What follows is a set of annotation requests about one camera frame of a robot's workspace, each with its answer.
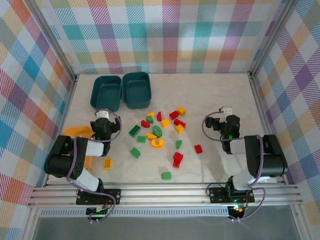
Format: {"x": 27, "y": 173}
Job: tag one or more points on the dark green long lego brick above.
{"x": 134, "y": 130}

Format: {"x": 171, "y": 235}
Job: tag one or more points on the yellow plastic container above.
{"x": 75, "y": 131}

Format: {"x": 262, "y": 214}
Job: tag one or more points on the teal plastic container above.
{"x": 136, "y": 92}
{"x": 107, "y": 95}

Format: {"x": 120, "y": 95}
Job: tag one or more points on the green sloped lego brick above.
{"x": 178, "y": 143}

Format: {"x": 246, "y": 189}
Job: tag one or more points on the green round lego grey face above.
{"x": 157, "y": 131}

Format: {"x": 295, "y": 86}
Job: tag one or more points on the red sloped lego brick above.
{"x": 178, "y": 156}

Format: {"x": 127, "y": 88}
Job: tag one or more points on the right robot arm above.
{"x": 270, "y": 160}

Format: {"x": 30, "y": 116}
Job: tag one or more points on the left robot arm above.
{"x": 60, "y": 162}

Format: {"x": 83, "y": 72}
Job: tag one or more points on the right electronics board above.
{"x": 237, "y": 211}

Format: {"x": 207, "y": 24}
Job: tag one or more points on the electronics board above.
{"x": 97, "y": 213}
{"x": 237, "y": 211}

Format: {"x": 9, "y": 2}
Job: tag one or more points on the left electronics board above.
{"x": 97, "y": 213}

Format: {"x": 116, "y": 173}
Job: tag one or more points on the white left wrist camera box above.
{"x": 102, "y": 114}

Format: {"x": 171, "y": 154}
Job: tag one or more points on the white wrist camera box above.
{"x": 102, "y": 114}
{"x": 225, "y": 110}

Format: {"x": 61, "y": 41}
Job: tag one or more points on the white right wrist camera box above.
{"x": 225, "y": 110}

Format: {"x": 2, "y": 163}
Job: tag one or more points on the aluminium side rail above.
{"x": 259, "y": 100}
{"x": 68, "y": 100}

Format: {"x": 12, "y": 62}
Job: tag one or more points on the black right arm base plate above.
{"x": 217, "y": 195}

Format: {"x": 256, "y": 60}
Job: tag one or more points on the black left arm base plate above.
{"x": 85, "y": 198}

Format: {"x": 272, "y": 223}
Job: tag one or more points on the aluminium mounting rail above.
{"x": 162, "y": 195}

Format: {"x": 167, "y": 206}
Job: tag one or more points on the aluminium frame post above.
{"x": 54, "y": 37}
{"x": 270, "y": 37}

